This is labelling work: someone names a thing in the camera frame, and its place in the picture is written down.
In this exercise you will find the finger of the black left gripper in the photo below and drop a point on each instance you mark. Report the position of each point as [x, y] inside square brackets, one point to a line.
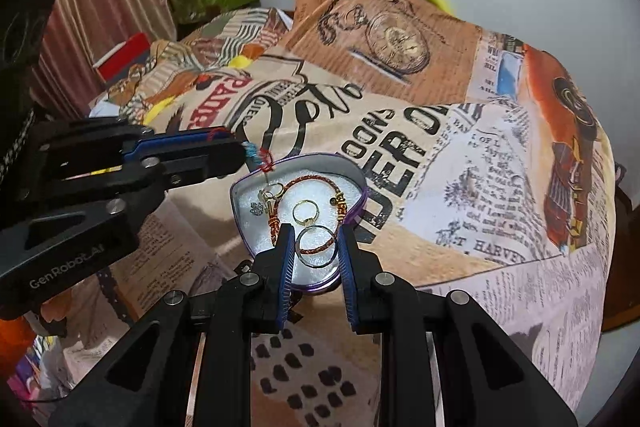
[165, 139]
[187, 166]

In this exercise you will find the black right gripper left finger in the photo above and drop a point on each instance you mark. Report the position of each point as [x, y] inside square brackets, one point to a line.
[188, 358]

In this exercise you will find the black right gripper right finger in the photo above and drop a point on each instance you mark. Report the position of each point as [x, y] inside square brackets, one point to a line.
[448, 343]

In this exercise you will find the red book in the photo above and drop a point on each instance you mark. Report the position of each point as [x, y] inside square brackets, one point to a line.
[115, 65]

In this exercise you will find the purple heart-shaped tin box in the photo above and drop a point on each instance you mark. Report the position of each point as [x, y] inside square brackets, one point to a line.
[316, 194]

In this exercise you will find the newspaper print bed blanket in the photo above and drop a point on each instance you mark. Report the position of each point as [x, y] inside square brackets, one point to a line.
[485, 168]

